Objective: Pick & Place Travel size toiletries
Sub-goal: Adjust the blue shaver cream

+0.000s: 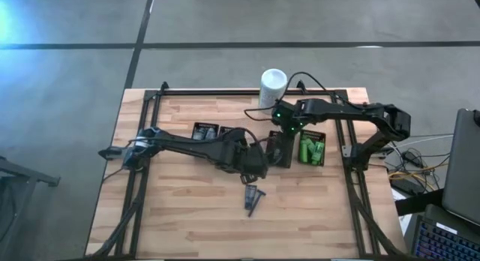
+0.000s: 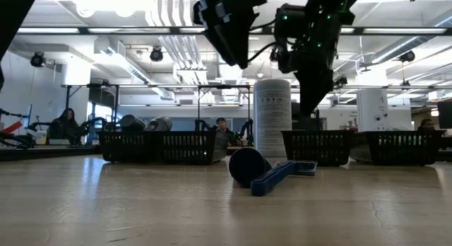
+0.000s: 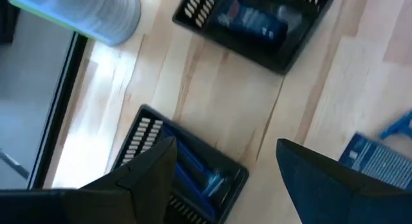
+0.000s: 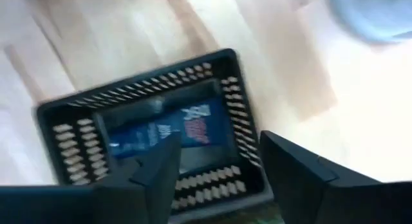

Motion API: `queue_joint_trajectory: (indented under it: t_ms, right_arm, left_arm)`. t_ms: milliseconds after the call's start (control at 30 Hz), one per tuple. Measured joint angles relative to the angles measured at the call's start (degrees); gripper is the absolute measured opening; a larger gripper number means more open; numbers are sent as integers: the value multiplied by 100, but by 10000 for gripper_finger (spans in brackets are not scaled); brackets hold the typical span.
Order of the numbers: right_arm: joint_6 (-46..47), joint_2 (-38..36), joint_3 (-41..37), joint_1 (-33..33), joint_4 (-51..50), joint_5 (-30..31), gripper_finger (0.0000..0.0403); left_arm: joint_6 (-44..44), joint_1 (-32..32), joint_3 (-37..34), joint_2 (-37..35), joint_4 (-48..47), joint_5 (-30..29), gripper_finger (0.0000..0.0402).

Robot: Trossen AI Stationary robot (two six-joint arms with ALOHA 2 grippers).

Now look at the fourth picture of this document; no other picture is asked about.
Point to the blue toothpaste tube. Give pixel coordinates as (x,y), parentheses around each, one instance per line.
(193,127)

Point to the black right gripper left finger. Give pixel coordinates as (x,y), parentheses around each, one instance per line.
(151,185)

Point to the black slotted plastic basket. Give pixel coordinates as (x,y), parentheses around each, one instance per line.
(154,98)

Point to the pale blue round object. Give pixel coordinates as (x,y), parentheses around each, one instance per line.
(373,14)

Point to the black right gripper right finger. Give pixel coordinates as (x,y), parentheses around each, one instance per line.
(322,192)

